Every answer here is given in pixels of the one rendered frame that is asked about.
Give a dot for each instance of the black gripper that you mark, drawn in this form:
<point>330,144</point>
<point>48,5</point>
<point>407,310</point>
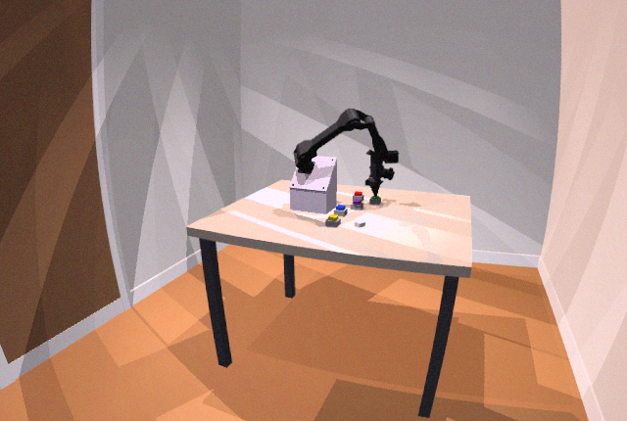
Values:
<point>374,182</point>

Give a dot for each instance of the purple button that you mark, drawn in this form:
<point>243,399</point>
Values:
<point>357,205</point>

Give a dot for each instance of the yellow button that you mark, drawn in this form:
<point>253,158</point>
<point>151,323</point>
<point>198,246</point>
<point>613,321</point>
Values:
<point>333,221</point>

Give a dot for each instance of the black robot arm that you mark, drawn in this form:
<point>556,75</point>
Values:
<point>350,119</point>

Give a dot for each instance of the blue button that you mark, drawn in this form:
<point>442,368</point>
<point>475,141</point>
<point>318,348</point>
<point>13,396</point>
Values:
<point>341,211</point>

